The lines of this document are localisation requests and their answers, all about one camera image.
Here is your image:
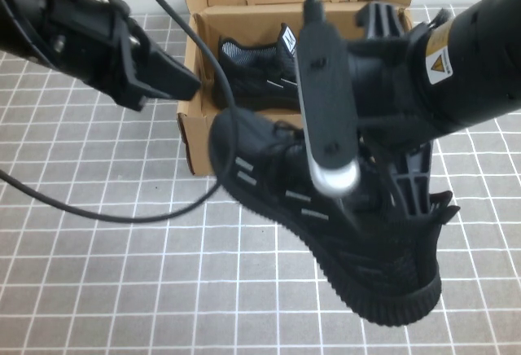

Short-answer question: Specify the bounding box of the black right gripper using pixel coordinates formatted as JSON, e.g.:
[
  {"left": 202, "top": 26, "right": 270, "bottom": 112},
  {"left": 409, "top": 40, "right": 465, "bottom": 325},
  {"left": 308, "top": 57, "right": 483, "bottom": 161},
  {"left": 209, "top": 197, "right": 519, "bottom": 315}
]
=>
[{"left": 344, "top": 0, "right": 441, "bottom": 219}]

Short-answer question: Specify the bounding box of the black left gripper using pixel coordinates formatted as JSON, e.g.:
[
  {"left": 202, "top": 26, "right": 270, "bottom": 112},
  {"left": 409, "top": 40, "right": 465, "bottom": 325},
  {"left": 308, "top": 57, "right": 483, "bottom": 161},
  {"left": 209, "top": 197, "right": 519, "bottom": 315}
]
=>
[{"left": 44, "top": 0, "right": 202, "bottom": 112}]

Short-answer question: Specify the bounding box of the black knit sneaker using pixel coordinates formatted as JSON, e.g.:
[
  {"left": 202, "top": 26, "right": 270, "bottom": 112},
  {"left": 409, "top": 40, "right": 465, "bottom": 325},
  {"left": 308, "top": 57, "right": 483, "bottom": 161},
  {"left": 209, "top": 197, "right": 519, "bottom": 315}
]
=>
[
  {"left": 211, "top": 23, "right": 302, "bottom": 112},
  {"left": 208, "top": 108, "right": 461, "bottom": 326}
]

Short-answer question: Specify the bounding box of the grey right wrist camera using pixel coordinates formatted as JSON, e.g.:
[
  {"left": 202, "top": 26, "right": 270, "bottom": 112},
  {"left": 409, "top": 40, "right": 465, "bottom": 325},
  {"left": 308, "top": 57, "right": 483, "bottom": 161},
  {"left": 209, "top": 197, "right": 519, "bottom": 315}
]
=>
[{"left": 293, "top": 19, "right": 362, "bottom": 199}]

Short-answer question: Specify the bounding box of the black left camera cable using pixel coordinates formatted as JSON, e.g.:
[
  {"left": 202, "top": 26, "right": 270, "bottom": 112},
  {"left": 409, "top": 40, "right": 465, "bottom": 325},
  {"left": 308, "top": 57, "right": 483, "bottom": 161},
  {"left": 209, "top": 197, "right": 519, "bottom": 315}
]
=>
[{"left": 0, "top": 0, "right": 238, "bottom": 223}]

